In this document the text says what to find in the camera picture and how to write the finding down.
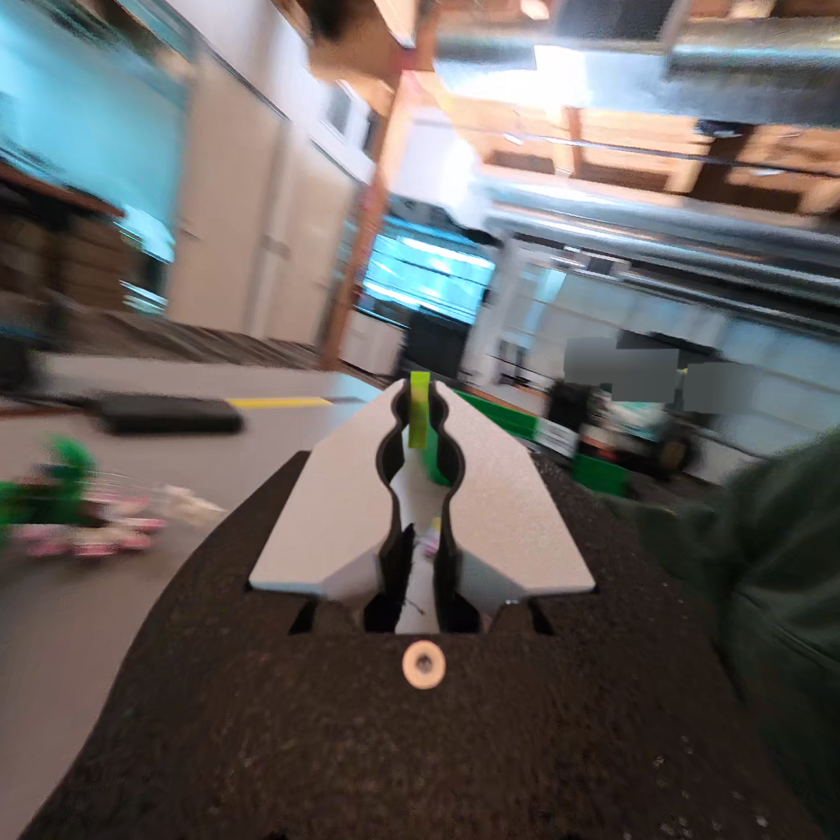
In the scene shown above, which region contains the yellow tape strip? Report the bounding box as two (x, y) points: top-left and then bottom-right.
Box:
(225, 395), (336, 410)

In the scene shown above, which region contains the wooden post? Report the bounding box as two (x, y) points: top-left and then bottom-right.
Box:
(320, 66), (421, 371)

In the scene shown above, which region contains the large window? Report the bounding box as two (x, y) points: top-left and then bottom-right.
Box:
(357, 223), (496, 322)

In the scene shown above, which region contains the pink white lego flower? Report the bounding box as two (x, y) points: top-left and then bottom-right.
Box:
(13, 492), (165, 559)

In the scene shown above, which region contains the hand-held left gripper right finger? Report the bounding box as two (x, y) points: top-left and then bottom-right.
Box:
(430, 381), (598, 623)

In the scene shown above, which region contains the silver air duct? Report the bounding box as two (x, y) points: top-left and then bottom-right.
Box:
(433, 20), (840, 99)

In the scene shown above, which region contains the black mesh office chair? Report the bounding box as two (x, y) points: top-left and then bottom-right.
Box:
(403, 307), (470, 382)

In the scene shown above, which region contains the black power strip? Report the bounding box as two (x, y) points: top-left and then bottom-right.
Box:
(97, 394), (245, 436)

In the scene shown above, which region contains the lime green lego feather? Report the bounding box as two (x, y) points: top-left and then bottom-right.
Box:
(408, 371), (433, 450)

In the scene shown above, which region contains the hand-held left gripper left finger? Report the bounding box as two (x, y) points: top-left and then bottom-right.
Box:
(248, 378), (413, 621)

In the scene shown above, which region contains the white door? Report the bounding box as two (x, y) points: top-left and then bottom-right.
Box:
(167, 59), (368, 342)

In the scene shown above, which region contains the white recycling cabinet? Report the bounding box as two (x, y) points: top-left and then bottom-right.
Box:
(341, 308), (404, 378)

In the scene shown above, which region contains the green plastic bin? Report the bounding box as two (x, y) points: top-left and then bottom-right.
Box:
(420, 387), (632, 500)

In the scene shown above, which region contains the person's green jacket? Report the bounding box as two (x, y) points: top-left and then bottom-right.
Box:
(591, 433), (840, 840)

